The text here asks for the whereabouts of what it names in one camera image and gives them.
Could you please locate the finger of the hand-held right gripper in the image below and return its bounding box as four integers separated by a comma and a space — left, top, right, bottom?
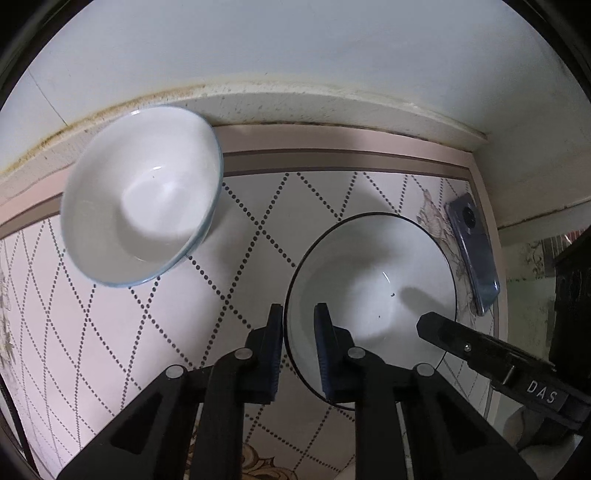
416, 311, 558, 380

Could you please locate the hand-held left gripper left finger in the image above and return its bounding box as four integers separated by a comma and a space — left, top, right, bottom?
58, 304, 284, 480

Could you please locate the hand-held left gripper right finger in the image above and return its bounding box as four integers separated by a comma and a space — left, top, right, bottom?
314, 302, 527, 480

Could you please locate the white bowl black rim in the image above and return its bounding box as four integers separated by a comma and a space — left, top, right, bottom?
284, 212, 459, 411

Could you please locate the blue smartphone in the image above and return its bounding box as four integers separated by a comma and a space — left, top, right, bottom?
444, 193, 502, 317

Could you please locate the diamond pattern floral table mat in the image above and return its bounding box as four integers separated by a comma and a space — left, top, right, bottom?
0, 124, 509, 480

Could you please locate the white bowl blue rim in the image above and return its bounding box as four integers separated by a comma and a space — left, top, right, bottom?
60, 105, 225, 287

